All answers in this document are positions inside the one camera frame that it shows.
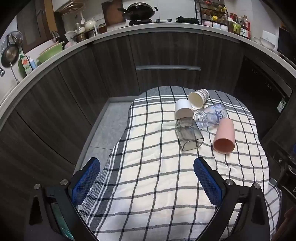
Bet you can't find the pink cup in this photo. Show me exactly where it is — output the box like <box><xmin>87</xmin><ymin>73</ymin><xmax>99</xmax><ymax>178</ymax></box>
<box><xmin>213</xmin><ymin>118</ymin><xmax>236</xmax><ymax>154</ymax></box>

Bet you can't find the white patterned jug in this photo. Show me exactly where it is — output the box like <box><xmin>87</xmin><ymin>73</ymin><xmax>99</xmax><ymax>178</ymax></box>
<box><xmin>64</xmin><ymin>31</ymin><xmax>77</xmax><ymax>43</ymax></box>

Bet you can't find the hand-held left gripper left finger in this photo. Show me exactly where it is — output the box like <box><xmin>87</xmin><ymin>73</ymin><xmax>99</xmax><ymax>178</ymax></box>
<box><xmin>23</xmin><ymin>157</ymin><xmax>101</xmax><ymax>241</ymax></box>

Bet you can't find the patterned paper cup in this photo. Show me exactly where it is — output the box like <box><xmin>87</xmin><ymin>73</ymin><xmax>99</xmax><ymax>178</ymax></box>
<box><xmin>188</xmin><ymin>88</ymin><xmax>210</xmax><ymax>109</ymax></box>

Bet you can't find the row of small ceramic cups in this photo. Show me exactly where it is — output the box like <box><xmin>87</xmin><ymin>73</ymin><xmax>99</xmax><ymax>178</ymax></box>
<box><xmin>203</xmin><ymin>21</ymin><xmax>228</xmax><ymax>30</ymax></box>

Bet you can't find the black wire spice rack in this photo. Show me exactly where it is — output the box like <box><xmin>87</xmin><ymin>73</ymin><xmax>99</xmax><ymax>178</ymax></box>
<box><xmin>195</xmin><ymin>0</ymin><xmax>228</xmax><ymax>26</ymax></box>

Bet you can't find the clear bottle with blue print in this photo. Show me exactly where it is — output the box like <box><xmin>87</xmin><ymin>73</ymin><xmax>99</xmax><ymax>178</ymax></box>
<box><xmin>194</xmin><ymin>103</ymin><xmax>228</xmax><ymax>129</ymax></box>

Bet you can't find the green dish soap bottle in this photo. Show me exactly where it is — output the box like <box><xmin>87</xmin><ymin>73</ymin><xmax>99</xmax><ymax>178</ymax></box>
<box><xmin>18</xmin><ymin>54</ymin><xmax>34</xmax><ymax>76</ymax></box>

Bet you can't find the black white checkered cloth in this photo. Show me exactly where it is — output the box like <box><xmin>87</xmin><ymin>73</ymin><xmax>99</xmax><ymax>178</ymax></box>
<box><xmin>79</xmin><ymin>86</ymin><xmax>282</xmax><ymax>241</ymax></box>

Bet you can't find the hanging metal pan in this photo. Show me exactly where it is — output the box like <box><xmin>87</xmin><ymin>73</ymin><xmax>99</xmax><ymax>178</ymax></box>
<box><xmin>1</xmin><ymin>44</ymin><xmax>19</xmax><ymax>69</ymax></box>

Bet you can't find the plain white cup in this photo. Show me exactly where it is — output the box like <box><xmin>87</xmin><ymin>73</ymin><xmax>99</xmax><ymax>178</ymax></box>
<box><xmin>174</xmin><ymin>98</ymin><xmax>194</xmax><ymax>119</ymax></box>

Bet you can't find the glass pot lid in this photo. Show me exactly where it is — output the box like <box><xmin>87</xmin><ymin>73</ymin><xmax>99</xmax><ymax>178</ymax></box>
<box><xmin>5</xmin><ymin>31</ymin><xmax>23</xmax><ymax>47</ymax></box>

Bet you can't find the dark wood kitchen cabinet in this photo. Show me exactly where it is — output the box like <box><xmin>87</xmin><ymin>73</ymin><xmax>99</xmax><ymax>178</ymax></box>
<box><xmin>0</xmin><ymin>30</ymin><xmax>255</xmax><ymax>197</ymax></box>

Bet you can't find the green mixing bowl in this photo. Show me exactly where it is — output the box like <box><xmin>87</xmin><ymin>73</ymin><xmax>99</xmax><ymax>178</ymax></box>
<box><xmin>37</xmin><ymin>40</ymin><xmax>65</xmax><ymax>64</ymax></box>

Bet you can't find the built-in dishwasher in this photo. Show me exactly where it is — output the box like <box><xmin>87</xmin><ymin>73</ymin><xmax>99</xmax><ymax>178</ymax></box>
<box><xmin>233</xmin><ymin>56</ymin><xmax>292</xmax><ymax>139</ymax></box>

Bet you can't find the grey transparent square cup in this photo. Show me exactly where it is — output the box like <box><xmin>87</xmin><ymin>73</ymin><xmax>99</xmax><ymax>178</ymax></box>
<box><xmin>175</xmin><ymin>117</ymin><xmax>205</xmax><ymax>151</ymax></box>

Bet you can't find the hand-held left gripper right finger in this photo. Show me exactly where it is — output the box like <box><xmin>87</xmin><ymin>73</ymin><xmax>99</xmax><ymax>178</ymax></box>
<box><xmin>193</xmin><ymin>157</ymin><xmax>271</xmax><ymax>241</ymax></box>

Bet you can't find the wooden wall cabinet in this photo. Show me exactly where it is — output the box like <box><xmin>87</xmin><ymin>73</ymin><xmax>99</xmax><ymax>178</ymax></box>
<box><xmin>17</xmin><ymin>0</ymin><xmax>58</xmax><ymax>54</ymax></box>

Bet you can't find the grey kitchen countertop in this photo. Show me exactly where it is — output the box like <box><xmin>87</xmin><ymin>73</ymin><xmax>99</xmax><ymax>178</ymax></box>
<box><xmin>0</xmin><ymin>22</ymin><xmax>296</xmax><ymax>117</ymax></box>

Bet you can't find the black appliance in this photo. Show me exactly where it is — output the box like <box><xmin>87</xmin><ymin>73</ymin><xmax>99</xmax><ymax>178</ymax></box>
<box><xmin>277</xmin><ymin>27</ymin><xmax>296</xmax><ymax>61</ymax></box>

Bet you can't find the gas stove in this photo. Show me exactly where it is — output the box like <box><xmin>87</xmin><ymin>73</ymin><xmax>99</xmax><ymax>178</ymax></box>
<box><xmin>119</xmin><ymin>18</ymin><xmax>178</xmax><ymax>29</ymax></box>

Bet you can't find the black wok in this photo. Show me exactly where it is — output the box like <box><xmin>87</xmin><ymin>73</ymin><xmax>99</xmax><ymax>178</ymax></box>
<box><xmin>117</xmin><ymin>2</ymin><xmax>159</xmax><ymax>21</ymax></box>

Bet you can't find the metal drawer handle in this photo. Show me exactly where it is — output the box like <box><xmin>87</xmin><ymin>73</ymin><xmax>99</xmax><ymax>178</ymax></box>
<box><xmin>135</xmin><ymin>65</ymin><xmax>201</xmax><ymax>71</ymax></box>

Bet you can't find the white ceramic jar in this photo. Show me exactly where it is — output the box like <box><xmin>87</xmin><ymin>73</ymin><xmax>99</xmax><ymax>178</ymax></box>
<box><xmin>84</xmin><ymin>20</ymin><xmax>97</xmax><ymax>31</ymax></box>

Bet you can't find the dark sauce bottle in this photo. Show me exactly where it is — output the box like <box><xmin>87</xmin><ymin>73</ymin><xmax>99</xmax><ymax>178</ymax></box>
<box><xmin>228</xmin><ymin>13</ymin><xmax>237</xmax><ymax>33</ymax></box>

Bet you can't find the metal pot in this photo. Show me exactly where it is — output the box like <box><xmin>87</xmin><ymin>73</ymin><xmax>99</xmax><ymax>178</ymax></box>
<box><xmin>76</xmin><ymin>31</ymin><xmax>92</xmax><ymax>42</ymax></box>

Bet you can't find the wooden cutting board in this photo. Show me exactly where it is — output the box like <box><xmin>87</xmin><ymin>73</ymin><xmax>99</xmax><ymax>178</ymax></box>
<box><xmin>101</xmin><ymin>0</ymin><xmax>124</xmax><ymax>25</ymax></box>

